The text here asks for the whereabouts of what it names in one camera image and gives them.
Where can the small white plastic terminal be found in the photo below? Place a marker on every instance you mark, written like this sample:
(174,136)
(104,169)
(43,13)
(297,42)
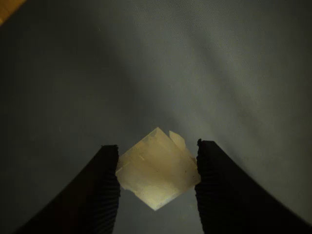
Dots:
(156,173)

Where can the dark grey mat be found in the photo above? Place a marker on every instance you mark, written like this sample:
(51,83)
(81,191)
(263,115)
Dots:
(170,73)

